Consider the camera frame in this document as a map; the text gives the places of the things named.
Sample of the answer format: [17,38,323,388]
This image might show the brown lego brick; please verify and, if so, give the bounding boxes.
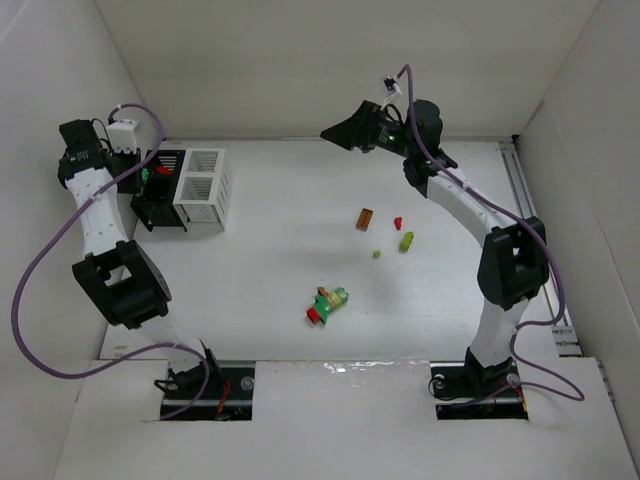
[355,208,374,231]

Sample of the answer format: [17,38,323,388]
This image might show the lime curved lego brick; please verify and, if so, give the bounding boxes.
[399,232,415,253]

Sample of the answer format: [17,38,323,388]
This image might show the green red lego cluster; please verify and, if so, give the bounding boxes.
[306,286,349,325]

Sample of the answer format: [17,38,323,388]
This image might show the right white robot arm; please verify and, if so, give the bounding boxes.
[320,100,549,398]

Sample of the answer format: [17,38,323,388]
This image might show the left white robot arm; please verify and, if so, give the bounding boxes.
[58,119,224,398]

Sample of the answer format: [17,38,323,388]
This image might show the black slatted container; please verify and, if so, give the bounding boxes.
[130,150,188,232]

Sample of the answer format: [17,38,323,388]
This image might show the white slatted container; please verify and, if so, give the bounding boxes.
[173,147,233,230]

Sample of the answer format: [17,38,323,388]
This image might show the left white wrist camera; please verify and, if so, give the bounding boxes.
[107,119,140,155]

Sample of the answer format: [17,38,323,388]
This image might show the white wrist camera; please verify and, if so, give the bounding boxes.
[107,119,140,155]
[382,76,402,98]

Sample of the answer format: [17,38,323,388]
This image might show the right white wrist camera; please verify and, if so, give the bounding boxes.
[382,76,402,98]

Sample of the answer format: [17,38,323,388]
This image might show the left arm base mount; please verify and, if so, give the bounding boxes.
[154,361,256,422]

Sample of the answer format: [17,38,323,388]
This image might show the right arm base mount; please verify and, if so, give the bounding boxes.
[428,349,528,420]

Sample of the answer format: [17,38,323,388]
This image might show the aluminium rail right side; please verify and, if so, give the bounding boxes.
[498,138,583,358]

